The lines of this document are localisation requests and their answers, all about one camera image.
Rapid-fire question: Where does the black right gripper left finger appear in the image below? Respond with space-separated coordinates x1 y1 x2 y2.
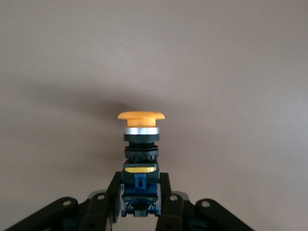
83 171 125 231

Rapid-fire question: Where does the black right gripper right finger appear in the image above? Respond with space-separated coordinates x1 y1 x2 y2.
155 172 191 231

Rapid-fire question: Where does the yellow mushroom push button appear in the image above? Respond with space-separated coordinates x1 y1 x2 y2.
117 110 167 218

